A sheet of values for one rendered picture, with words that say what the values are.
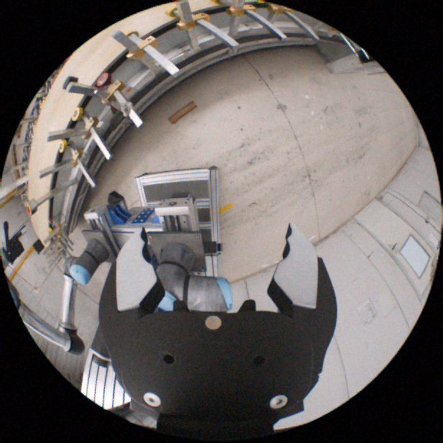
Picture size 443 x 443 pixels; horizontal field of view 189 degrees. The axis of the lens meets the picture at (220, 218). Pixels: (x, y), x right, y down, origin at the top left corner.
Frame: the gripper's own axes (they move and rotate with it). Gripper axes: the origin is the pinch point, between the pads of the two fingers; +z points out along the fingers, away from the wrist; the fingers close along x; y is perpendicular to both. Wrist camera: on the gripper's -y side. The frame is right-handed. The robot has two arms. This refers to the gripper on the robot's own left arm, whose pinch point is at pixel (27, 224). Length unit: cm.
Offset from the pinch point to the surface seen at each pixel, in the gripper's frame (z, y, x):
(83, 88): 26, -45, 33
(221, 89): 132, -72, 89
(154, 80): 62, -53, 51
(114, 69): 50, -68, 29
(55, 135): 23.9, -31.5, 12.2
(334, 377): -78, 158, 203
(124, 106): 44, -33, 44
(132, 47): 31, -58, 53
